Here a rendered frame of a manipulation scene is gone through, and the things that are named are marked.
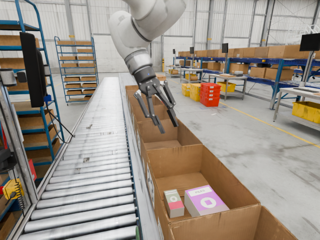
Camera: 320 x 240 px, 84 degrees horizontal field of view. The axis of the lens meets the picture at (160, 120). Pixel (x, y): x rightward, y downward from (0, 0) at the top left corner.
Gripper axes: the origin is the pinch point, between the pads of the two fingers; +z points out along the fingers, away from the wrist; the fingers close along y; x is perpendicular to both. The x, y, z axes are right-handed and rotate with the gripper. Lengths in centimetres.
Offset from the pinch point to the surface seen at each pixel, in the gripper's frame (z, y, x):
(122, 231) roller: 35, 31, -22
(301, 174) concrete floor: 147, -183, -110
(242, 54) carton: -74, -561, -448
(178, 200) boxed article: 30.0, 6.9, -6.3
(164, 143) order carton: 16, -13, -57
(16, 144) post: -18, 56, -36
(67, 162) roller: 0, 50, -84
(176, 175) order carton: 28.1, -2.4, -25.4
